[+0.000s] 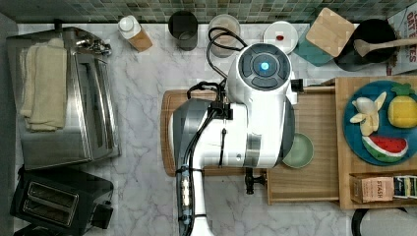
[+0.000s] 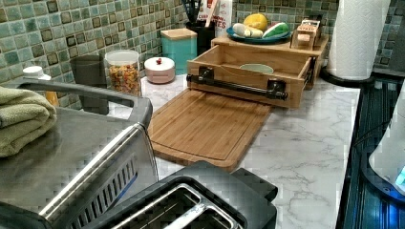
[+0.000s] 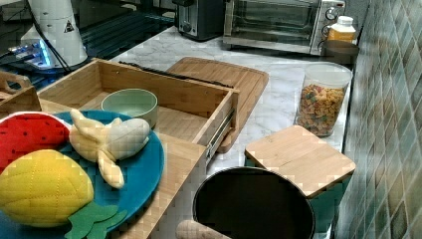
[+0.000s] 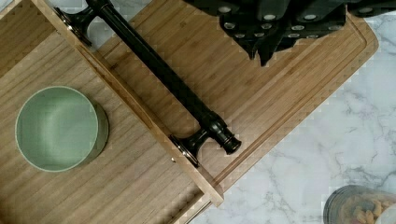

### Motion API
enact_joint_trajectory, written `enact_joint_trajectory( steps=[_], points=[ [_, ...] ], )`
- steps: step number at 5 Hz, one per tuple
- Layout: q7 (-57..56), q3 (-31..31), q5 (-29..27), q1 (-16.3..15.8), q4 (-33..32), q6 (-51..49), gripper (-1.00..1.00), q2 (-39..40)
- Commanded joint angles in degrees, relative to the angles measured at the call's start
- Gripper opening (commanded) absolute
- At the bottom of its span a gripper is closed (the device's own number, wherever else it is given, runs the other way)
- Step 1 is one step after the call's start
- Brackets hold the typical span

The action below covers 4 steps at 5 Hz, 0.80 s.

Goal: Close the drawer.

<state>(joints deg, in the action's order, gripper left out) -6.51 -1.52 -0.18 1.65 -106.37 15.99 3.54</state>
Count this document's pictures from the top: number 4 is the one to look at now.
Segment black drawer handle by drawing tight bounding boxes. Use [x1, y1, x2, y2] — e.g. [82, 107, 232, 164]
[54, 0, 242, 166]

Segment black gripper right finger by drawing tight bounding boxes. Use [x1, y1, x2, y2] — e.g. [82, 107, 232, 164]
[258, 0, 395, 65]

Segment clear cereal jar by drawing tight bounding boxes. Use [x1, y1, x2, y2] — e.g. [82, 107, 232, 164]
[323, 185, 396, 224]

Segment wooden cutting board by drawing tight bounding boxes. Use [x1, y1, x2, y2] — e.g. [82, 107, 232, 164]
[92, 0, 378, 192]

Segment wooden drawer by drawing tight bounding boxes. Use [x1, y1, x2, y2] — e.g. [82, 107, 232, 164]
[0, 0, 225, 224]

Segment green bowl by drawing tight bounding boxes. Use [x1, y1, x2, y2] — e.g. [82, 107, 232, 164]
[15, 86, 109, 173]

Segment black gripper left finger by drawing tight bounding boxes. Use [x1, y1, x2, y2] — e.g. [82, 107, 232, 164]
[184, 0, 291, 60]

